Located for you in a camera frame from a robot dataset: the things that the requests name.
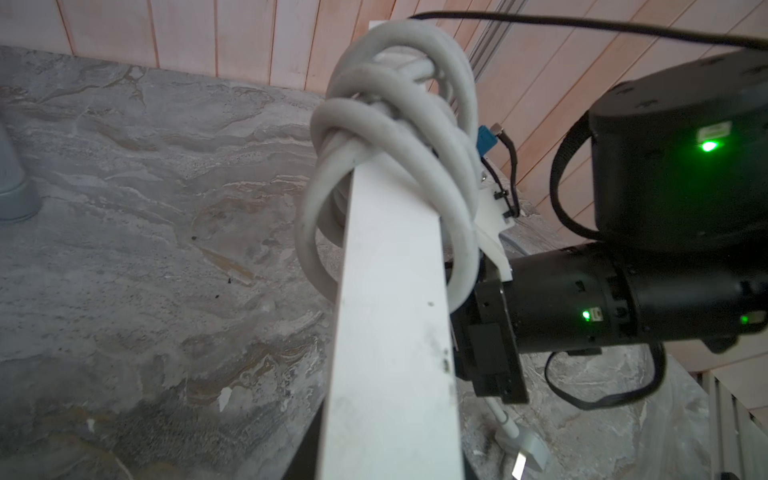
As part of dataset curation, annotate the white power strip cord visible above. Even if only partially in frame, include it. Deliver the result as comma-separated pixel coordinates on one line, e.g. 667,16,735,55
293,19,550,480

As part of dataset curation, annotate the grey stapler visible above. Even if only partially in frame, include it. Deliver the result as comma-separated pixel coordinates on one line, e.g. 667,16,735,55
0,126,42,225

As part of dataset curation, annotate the white power strip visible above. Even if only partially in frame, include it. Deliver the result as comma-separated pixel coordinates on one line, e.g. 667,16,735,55
316,20,466,480

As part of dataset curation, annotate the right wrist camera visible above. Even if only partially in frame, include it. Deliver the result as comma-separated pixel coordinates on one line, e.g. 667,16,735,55
475,126,519,282

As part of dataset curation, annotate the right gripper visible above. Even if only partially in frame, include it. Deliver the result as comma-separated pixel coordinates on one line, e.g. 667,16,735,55
450,255,529,404

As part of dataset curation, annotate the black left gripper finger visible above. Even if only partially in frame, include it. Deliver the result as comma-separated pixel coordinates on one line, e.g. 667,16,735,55
282,402,324,480

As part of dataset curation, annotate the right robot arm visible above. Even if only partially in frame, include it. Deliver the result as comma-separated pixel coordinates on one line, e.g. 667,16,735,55
451,49,767,410

